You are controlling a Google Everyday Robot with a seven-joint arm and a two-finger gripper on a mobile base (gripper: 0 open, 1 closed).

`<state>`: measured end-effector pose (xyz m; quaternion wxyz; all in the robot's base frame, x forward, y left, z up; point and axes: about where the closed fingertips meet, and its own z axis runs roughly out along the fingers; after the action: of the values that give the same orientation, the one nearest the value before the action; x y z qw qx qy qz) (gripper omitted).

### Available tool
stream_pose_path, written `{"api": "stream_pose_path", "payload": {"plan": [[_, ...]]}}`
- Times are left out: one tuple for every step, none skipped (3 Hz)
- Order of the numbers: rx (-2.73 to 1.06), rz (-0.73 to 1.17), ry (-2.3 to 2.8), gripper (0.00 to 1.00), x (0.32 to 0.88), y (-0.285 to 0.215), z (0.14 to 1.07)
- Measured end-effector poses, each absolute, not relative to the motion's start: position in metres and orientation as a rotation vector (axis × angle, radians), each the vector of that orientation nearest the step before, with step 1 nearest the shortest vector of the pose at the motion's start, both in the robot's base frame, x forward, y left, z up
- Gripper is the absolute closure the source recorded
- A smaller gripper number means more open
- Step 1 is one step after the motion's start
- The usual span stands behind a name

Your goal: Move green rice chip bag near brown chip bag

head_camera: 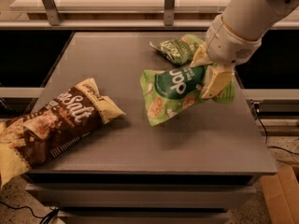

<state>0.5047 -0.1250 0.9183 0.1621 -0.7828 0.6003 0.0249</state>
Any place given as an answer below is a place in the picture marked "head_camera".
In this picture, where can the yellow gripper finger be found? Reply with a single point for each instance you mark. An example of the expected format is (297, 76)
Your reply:
(201, 57)
(216, 78)

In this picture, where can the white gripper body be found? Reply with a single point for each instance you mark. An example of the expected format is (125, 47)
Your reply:
(230, 46)

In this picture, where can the green rice chip bag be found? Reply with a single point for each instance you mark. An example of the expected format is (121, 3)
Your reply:
(167, 93)

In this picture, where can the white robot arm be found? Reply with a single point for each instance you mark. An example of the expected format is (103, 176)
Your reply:
(251, 19)

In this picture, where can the small green snack bag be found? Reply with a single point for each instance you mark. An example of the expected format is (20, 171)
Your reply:
(179, 51)

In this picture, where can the brown chip bag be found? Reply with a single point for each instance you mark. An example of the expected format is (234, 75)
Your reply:
(31, 140)

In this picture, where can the grey drawer cabinet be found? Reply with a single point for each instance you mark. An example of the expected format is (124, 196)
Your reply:
(191, 169)

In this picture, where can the cardboard box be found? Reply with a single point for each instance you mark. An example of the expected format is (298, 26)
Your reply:
(281, 194)

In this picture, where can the white shelf with metal brackets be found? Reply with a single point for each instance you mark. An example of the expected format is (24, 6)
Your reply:
(110, 14)

